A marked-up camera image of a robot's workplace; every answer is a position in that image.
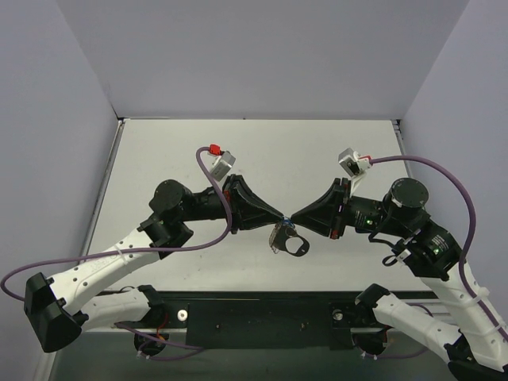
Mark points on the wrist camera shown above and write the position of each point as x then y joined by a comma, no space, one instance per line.
355,165
222,165

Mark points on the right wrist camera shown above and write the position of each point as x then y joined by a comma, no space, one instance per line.
355,165

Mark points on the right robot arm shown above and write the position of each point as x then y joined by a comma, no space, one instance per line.
472,347

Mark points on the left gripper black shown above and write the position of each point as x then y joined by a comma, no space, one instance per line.
236,202

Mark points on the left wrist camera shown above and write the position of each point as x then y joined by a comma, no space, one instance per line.
222,165

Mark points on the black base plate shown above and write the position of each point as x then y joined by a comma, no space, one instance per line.
267,320

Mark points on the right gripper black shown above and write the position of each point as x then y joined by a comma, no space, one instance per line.
337,209

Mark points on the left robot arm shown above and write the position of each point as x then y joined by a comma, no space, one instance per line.
62,306

